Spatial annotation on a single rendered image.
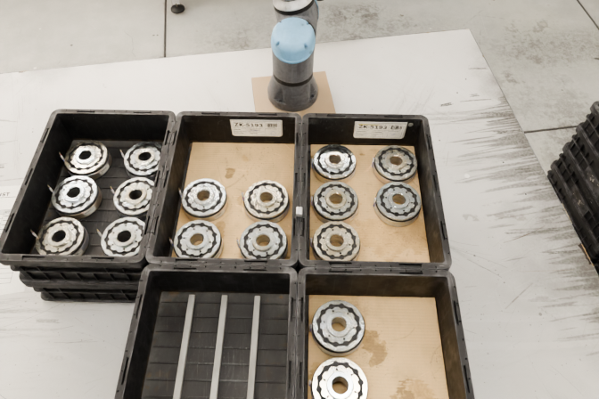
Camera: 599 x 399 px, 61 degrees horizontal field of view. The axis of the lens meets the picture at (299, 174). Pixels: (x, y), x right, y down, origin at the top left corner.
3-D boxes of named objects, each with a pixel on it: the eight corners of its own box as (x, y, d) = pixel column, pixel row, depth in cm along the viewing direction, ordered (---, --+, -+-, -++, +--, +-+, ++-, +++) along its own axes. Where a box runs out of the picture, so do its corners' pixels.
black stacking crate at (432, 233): (302, 144, 130) (302, 114, 121) (417, 146, 130) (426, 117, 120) (299, 289, 107) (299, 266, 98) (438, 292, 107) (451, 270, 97)
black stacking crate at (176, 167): (186, 142, 130) (177, 112, 121) (300, 144, 130) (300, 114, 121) (158, 287, 108) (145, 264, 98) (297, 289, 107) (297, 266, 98)
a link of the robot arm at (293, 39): (269, 82, 141) (267, 44, 130) (274, 50, 149) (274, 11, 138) (312, 85, 140) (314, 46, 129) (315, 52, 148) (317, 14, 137)
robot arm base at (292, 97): (263, 79, 155) (262, 54, 147) (311, 72, 157) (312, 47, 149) (273, 115, 147) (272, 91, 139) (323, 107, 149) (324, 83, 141)
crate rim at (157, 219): (178, 117, 123) (176, 110, 121) (301, 118, 122) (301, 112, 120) (146, 268, 100) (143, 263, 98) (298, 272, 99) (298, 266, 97)
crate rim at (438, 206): (301, 118, 122) (301, 112, 120) (425, 121, 122) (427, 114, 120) (298, 272, 99) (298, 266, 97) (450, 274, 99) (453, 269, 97)
